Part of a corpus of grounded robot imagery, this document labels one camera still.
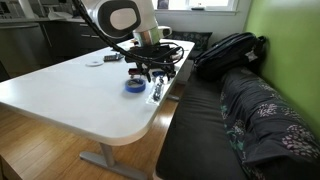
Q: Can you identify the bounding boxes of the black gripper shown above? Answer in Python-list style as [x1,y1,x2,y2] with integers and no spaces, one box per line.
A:
[125,43,179,83]

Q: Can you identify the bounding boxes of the clear plastic bag with cable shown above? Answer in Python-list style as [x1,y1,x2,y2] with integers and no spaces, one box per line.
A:
[147,76,165,105]

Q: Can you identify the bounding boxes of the white franka robot arm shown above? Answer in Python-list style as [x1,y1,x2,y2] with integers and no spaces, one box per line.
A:
[72,0,183,81]

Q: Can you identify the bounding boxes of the blue sunglasses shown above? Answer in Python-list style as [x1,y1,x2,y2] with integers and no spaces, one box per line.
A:
[152,71,165,77]

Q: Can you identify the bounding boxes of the blue tape roll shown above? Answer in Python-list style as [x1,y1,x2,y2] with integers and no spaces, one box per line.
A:
[125,78,146,93]

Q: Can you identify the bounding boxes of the red toy car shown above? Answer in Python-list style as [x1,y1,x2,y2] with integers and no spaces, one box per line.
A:
[128,68,142,78]

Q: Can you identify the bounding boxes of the grey calculator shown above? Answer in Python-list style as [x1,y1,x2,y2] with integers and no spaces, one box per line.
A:
[103,53,124,62]

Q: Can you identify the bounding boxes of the white round disc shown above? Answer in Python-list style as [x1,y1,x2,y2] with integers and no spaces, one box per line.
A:
[85,60,104,67]

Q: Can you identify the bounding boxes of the black backpack on bench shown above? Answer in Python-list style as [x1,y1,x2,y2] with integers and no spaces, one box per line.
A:
[194,32,267,81]

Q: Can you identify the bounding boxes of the white table leg base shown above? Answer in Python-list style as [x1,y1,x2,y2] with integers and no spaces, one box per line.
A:
[79,143,147,180]

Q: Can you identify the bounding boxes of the dark kitchen cabinet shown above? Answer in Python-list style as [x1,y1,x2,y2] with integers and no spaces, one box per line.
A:
[40,21,107,62]

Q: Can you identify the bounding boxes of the dark floral bench cushion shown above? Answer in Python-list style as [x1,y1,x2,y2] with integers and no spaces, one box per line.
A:
[220,67,320,180]

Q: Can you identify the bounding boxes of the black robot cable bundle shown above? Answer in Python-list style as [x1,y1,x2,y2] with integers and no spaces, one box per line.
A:
[71,0,185,66]

